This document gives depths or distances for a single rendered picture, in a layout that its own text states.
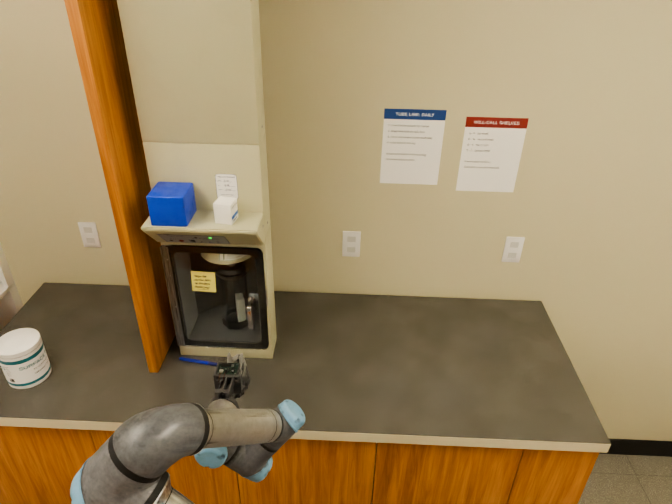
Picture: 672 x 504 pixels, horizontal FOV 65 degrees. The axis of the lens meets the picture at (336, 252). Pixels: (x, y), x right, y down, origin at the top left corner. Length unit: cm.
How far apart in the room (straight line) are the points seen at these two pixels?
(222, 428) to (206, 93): 83
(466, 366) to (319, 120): 99
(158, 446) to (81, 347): 112
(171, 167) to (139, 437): 80
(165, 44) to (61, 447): 130
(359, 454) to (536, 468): 56
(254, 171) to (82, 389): 91
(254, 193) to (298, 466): 89
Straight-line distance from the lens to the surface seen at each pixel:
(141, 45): 147
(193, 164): 153
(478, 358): 194
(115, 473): 104
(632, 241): 231
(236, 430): 114
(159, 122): 151
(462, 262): 215
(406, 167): 193
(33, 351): 192
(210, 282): 170
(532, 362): 199
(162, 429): 101
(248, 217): 152
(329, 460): 180
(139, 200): 166
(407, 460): 180
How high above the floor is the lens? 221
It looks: 31 degrees down
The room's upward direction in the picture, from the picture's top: 1 degrees clockwise
